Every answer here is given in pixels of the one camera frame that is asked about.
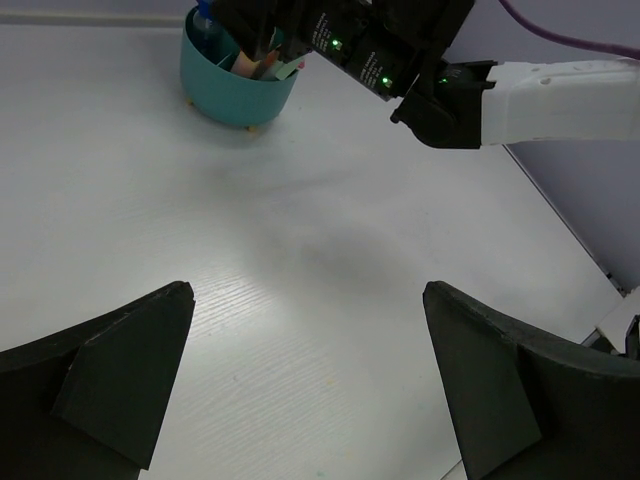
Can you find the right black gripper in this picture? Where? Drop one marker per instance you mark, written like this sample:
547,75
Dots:
389,47

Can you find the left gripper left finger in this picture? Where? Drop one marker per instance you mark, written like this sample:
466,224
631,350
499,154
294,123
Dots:
88,402

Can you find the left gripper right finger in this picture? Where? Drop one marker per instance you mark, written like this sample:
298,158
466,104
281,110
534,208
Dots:
527,404

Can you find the orange tip clear highlighter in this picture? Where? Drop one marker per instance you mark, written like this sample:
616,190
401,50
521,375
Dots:
266,64

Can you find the orange tip pink highlighter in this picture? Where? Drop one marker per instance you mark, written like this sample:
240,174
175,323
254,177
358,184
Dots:
243,66

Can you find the blue cap white pen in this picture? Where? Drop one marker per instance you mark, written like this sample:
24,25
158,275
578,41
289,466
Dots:
205,28

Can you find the green tip clear highlighter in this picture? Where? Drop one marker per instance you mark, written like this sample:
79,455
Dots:
280,70

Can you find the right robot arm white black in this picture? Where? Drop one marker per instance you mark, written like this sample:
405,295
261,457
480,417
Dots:
475,104

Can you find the teal round organizer container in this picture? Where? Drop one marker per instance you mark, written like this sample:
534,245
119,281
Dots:
206,59

